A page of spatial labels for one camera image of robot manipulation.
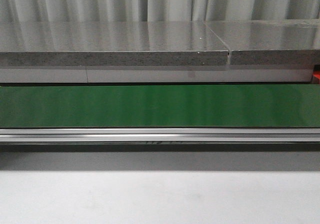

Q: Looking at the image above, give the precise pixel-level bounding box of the grey granite slab left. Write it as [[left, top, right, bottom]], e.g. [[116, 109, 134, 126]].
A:
[[0, 21, 228, 67]]

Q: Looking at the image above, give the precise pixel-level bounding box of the grey granite slab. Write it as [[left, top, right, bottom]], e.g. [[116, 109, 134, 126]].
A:
[[0, 21, 228, 67], [206, 19, 320, 68]]

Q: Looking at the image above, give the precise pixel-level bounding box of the green conveyor belt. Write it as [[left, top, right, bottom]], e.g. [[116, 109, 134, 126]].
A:
[[0, 84, 320, 128]]

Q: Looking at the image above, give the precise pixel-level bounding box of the grey granite slab right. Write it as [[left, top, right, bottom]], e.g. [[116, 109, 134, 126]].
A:
[[206, 19, 320, 68]]

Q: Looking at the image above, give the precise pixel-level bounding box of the red plastic tray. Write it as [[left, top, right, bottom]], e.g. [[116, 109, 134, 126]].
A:
[[312, 70, 320, 84]]

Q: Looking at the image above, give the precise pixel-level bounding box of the grey curtain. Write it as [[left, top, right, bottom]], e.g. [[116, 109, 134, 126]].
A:
[[0, 0, 320, 22]]

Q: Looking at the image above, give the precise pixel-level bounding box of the aluminium conveyor frame rail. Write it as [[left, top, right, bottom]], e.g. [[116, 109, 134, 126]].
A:
[[0, 128, 320, 143]]

